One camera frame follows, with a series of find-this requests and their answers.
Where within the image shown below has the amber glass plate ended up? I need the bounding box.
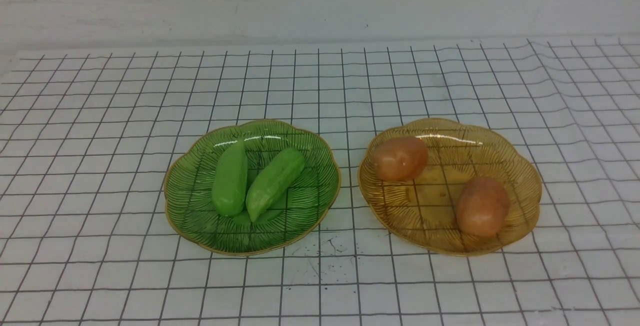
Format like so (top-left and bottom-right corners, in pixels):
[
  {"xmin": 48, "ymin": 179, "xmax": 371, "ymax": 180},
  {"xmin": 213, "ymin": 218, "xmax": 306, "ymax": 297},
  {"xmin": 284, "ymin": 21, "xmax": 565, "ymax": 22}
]
[{"xmin": 358, "ymin": 118, "xmax": 543, "ymax": 257}]

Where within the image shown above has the green pepper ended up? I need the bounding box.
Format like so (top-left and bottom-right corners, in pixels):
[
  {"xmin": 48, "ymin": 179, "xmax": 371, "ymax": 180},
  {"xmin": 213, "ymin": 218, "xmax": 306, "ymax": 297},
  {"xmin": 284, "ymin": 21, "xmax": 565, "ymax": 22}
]
[
  {"xmin": 246, "ymin": 147, "xmax": 306, "ymax": 223},
  {"xmin": 211, "ymin": 139, "xmax": 249, "ymax": 217}
]

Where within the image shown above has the brown potato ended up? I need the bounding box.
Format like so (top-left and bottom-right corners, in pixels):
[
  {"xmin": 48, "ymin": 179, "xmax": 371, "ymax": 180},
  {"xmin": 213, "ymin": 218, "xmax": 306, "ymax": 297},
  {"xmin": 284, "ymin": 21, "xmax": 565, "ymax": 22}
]
[
  {"xmin": 372, "ymin": 136, "xmax": 429, "ymax": 182},
  {"xmin": 454, "ymin": 176, "xmax": 511, "ymax": 238}
]

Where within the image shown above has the green glass plate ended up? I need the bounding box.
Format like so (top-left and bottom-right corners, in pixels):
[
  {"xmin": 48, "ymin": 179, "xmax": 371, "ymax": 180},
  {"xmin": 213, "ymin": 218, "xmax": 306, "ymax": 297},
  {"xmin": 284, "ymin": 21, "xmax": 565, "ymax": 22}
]
[{"xmin": 163, "ymin": 119, "xmax": 341, "ymax": 256}]

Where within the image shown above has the white grid table mat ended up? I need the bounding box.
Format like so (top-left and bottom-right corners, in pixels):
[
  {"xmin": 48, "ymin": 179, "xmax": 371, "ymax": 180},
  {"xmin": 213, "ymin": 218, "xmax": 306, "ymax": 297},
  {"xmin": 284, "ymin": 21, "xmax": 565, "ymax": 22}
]
[{"xmin": 1, "ymin": 36, "xmax": 639, "ymax": 326}]

